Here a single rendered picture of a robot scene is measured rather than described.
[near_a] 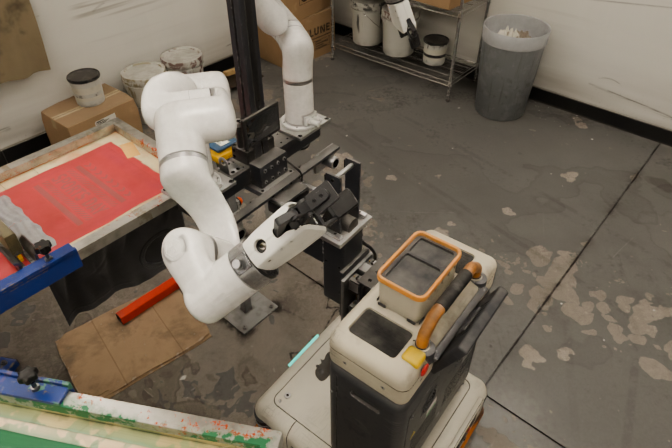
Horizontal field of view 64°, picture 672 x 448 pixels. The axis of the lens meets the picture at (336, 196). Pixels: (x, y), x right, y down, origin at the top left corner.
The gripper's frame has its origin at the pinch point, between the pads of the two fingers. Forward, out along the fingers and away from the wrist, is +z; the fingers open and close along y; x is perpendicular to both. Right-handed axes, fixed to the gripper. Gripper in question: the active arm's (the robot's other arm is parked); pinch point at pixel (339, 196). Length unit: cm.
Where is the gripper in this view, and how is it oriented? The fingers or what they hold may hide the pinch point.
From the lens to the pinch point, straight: 77.6
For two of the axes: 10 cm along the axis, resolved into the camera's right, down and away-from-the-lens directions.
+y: 3.3, 1.0, 9.4
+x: 5.5, 7.9, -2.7
